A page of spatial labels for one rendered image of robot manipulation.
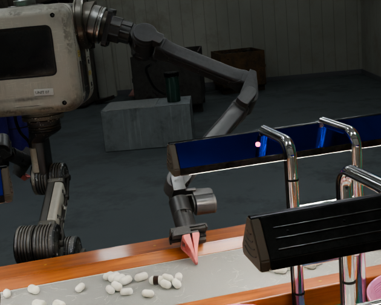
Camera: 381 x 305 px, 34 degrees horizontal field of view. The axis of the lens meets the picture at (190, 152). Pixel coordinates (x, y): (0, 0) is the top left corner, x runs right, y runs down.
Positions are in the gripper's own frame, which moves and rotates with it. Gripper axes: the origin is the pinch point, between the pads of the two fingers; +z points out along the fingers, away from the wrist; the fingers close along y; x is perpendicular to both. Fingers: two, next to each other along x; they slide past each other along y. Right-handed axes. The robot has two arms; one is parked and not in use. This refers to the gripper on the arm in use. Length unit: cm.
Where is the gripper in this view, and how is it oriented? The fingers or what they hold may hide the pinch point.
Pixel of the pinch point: (195, 261)
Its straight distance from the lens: 167.5
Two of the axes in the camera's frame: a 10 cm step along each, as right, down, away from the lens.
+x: -0.8, 6.3, 7.8
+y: 9.7, -1.4, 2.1
